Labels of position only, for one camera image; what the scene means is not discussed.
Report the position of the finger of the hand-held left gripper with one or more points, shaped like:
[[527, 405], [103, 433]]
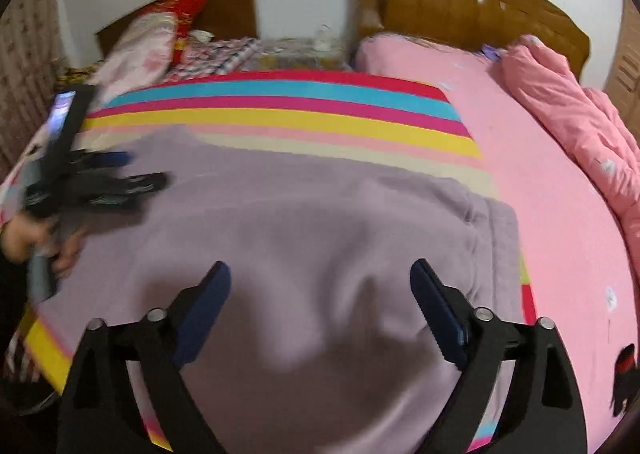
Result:
[[112, 159], [140, 184]]

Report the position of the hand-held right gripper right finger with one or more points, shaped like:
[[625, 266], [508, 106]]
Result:
[[440, 314]]

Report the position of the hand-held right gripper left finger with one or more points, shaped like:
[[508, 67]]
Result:
[[205, 314]]

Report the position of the lilac fleece pants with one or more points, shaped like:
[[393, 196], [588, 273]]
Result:
[[300, 234]]

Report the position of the person's left hand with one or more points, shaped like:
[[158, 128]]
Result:
[[67, 254]]

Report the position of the yellow black patterned cloth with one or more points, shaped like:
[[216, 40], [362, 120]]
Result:
[[75, 76]]

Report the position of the beige floral curtain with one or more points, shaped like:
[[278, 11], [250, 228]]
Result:
[[25, 59]]

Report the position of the pink floral pillow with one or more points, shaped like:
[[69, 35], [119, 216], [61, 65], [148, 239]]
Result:
[[140, 49]]

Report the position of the pink bed sheet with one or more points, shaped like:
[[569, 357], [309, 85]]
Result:
[[540, 234]]

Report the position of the plaid cloth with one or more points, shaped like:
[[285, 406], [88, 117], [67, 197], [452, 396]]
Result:
[[220, 56]]

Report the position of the red pillow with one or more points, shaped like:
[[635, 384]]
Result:
[[182, 9]]

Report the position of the rainbow striped blanket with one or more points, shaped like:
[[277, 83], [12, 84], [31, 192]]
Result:
[[300, 109]]

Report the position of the plain dark wooden headboard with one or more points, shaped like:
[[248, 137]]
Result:
[[230, 9]]

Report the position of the black and red cloth item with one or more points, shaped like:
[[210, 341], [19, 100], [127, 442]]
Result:
[[625, 374]]

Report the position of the pink quilt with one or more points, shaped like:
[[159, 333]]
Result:
[[560, 94]]

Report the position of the small purple cloth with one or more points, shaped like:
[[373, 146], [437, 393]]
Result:
[[492, 53]]

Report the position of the wooden wardrobe door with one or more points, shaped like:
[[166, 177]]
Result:
[[625, 59]]

